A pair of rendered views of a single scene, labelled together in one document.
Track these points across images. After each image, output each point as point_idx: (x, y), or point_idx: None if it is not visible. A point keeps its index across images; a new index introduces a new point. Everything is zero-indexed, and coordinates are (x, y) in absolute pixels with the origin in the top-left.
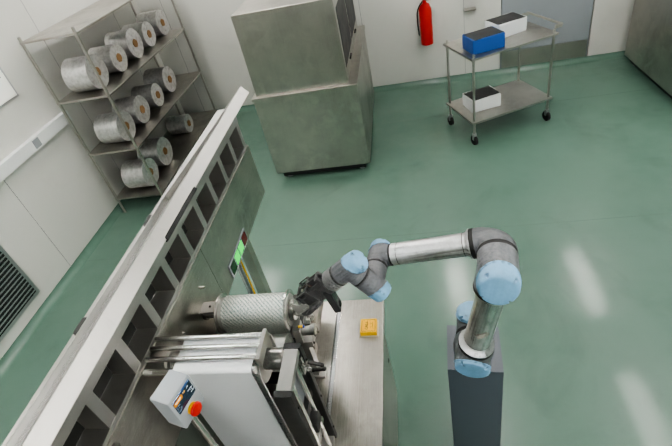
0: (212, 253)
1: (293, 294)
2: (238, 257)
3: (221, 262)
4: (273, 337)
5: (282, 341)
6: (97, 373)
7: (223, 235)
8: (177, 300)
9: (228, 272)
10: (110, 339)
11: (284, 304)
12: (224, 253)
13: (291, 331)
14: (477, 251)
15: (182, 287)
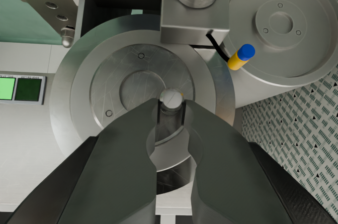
0: (57, 165)
1: (56, 94)
2: (0, 85)
3: (50, 129)
4: (244, 93)
5: (282, 89)
6: None
7: (1, 154)
8: (186, 204)
9: (48, 97)
10: None
11: (175, 181)
12: (28, 130)
13: None
14: None
15: (163, 206)
